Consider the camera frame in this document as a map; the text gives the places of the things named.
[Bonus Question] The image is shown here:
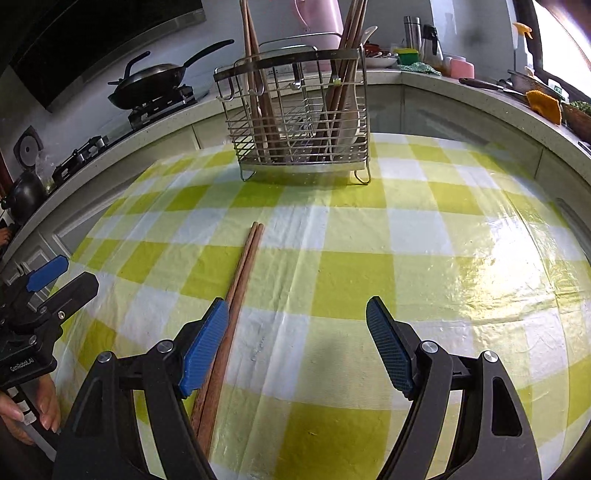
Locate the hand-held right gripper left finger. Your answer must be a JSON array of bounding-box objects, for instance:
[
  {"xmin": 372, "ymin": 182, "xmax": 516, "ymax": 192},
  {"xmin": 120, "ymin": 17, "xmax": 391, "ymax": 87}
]
[{"xmin": 52, "ymin": 298, "xmax": 230, "ymax": 480}]

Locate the person's left hand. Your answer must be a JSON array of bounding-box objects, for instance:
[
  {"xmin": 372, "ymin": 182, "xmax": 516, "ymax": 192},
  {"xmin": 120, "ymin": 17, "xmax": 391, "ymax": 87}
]
[{"xmin": 0, "ymin": 375, "xmax": 62, "ymax": 446}]

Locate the steel wire utensil rack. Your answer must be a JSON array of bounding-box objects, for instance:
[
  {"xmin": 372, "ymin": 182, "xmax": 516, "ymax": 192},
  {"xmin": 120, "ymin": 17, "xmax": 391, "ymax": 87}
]
[{"xmin": 213, "ymin": 41, "xmax": 372, "ymax": 185}]

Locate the black wok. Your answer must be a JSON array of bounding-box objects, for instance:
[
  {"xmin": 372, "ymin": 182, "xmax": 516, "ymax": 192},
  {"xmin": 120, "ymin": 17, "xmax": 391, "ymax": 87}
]
[{"xmin": 107, "ymin": 39, "xmax": 235, "ymax": 110}]

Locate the black kettle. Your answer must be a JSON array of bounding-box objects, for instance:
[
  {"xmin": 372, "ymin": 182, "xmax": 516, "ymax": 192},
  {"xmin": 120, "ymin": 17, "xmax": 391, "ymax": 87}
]
[{"xmin": 2, "ymin": 171, "xmax": 47, "ymax": 214}]

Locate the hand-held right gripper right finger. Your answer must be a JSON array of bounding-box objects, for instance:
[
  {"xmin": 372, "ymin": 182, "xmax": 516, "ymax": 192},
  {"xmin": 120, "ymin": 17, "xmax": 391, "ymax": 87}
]
[{"xmin": 366, "ymin": 296, "xmax": 543, "ymax": 480}]

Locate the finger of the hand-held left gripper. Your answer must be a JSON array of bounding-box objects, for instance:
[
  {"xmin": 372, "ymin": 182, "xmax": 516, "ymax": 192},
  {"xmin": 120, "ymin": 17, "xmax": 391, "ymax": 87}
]
[
  {"xmin": 39, "ymin": 271, "xmax": 100, "ymax": 324},
  {"xmin": 14, "ymin": 255, "xmax": 70, "ymax": 296}
]

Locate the spray bottle with yellow nozzle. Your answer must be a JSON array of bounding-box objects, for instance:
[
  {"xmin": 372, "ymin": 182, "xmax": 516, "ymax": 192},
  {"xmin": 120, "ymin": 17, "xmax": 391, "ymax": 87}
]
[{"xmin": 512, "ymin": 22, "xmax": 536, "ymax": 75}]

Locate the dark long-handled utensil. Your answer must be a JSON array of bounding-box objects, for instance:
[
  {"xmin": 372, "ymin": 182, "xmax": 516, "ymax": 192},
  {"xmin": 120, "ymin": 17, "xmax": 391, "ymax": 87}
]
[{"xmin": 458, "ymin": 78, "xmax": 527, "ymax": 99}]

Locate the black gas stove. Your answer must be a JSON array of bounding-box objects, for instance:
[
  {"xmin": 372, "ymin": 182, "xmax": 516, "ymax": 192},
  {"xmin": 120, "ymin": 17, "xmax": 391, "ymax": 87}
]
[{"xmin": 51, "ymin": 85, "xmax": 197, "ymax": 188}]

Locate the pink kettle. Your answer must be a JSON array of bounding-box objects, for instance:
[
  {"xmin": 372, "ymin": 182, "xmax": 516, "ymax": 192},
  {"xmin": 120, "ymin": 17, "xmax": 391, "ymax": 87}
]
[{"xmin": 290, "ymin": 0, "xmax": 345, "ymax": 35}]

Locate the metal mesh strainer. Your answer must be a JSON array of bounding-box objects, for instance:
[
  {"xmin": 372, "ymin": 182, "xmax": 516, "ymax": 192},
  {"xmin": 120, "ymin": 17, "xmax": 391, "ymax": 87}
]
[{"xmin": 507, "ymin": 69, "xmax": 568, "ymax": 100}]

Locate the orange knitted cloth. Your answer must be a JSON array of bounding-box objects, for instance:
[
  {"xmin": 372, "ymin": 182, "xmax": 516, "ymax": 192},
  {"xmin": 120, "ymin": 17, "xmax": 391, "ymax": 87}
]
[{"xmin": 525, "ymin": 90, "xmax": 563, "ymax": 125}]

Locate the wicker basket with greens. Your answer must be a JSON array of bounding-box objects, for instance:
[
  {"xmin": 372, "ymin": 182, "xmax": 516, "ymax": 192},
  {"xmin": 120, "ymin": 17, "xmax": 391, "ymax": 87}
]
[{"xmin": 561, "ymin": 100, "xmax": 591, "ymax": 141}]

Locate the white plate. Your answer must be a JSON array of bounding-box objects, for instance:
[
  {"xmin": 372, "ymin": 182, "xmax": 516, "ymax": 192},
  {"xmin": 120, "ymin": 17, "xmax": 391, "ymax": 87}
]
[{"xmin": 365, "ymin": 52, "xmax": 399, "ymax": 69}]

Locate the dark window frame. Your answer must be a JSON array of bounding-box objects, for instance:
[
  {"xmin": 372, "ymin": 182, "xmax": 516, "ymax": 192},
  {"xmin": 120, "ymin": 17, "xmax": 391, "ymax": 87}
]
[{"xmin": 515, "ymin": 0, "xmax": 591, "ymax": 93}]

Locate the yellow-green checkered tablecloth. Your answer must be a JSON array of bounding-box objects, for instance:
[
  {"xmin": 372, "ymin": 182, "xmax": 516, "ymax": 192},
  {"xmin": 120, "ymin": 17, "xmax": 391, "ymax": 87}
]
[{"xmin": 51, "ymin": 131, "xmax": 591, "ymax": 480}]

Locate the green cloth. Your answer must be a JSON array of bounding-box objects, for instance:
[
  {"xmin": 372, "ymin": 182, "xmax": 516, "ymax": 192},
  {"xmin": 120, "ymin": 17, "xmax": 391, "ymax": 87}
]
[{"xmin": 397, "ymin": 62, "xmax": 441, "ymax": 76}]

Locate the round grey wall fixture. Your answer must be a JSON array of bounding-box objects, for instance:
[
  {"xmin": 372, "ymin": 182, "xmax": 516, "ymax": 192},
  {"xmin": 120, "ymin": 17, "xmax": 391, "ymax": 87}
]
[{"xmin": 13, "ymin": 127, "xmax": 44, "ymax": 169}]

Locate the stainless steel bottle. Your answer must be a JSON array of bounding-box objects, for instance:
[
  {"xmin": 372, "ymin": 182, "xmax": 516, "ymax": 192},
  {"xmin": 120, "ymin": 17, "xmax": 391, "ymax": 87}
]
[{"xmin": 404, "ymin": 16, "xmax": 422, "ymax": 51}]

